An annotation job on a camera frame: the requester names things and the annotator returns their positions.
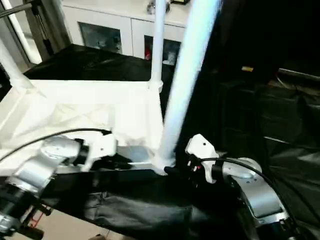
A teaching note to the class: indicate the white plastic table top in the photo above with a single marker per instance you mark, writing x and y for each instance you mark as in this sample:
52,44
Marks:
75,110

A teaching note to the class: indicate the white plastic table leg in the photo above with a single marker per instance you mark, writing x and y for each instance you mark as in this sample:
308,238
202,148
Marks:
187,75
12,70
158,42

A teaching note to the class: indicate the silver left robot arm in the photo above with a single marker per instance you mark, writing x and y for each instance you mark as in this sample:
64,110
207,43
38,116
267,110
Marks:
40,175

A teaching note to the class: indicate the black work mat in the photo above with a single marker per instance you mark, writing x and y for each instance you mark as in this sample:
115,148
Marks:
240,140

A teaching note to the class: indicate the small yellow label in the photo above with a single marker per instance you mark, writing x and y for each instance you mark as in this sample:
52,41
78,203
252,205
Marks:
247,69

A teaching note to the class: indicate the black flat device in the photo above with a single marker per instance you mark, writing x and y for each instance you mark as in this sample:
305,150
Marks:
300,75

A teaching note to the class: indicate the white glass-door cabinet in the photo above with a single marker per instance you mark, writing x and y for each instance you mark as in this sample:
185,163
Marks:
110,22

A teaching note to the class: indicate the grey crumpled bundle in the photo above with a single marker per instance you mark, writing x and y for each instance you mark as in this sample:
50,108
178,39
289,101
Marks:
151,6

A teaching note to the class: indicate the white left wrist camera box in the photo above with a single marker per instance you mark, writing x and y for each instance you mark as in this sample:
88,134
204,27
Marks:
102,147

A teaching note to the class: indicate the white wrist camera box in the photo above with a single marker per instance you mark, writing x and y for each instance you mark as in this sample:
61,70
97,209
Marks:
201,147
102,147

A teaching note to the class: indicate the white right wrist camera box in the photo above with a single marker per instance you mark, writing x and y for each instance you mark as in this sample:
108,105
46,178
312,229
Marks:
201,147

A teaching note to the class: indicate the black metal table frame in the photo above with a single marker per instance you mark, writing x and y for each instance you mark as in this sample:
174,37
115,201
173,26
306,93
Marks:
35,220

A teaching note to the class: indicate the grey metal rack frame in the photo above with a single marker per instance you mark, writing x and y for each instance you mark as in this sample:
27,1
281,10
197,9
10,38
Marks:
27,25

